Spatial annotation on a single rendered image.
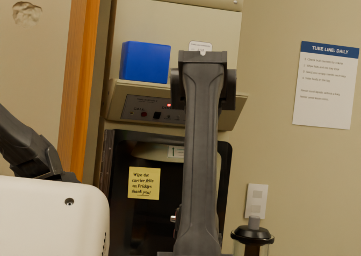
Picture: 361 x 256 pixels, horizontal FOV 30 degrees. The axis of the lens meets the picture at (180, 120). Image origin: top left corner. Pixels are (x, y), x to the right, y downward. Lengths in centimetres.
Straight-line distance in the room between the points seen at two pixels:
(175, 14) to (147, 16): 7
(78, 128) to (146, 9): 34
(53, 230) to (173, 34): 100
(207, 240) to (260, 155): 133
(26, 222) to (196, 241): 25
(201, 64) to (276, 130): 123
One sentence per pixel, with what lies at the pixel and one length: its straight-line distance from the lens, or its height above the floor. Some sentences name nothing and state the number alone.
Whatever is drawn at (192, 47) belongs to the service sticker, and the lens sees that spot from 169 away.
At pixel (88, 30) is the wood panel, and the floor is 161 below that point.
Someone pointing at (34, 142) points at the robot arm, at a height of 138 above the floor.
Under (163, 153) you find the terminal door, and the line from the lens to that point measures 162.
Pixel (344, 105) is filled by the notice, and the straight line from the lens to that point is 232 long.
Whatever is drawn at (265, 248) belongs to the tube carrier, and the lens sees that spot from 167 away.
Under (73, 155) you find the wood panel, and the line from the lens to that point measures 156.
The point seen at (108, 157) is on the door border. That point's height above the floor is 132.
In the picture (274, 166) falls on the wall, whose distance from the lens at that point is 224.
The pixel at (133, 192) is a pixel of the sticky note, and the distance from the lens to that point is 164.
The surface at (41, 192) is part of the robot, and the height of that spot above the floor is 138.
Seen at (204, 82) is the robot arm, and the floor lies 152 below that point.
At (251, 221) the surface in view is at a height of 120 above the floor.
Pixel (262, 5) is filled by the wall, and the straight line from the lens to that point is 221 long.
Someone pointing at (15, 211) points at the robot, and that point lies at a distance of 76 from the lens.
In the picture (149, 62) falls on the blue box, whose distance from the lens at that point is 155.
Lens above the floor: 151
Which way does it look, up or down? 3 degrees down
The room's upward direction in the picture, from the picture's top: 6 degrees clockwise
